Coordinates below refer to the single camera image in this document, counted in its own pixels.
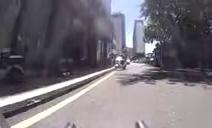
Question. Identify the pale tall tower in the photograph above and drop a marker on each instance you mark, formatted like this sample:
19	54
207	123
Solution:
118	31
138	36

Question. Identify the pale kerb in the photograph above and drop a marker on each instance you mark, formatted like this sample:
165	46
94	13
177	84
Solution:
44	91

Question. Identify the parked vehicle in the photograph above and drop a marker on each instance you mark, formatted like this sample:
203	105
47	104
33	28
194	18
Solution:
10	65

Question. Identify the robot's own part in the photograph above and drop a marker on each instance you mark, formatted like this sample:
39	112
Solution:
140	124
70	125

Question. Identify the large dark building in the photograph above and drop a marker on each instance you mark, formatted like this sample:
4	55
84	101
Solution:
54	31

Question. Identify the grey asphalt road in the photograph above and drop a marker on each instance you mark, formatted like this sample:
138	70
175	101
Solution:
134	100

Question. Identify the motorcycle with rider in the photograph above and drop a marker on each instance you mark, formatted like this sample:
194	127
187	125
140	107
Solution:
120	62

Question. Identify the shaded sidewalk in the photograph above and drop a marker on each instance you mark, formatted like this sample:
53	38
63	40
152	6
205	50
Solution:
34	81

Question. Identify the row of trees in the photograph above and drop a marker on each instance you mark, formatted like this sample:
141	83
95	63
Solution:
180	31

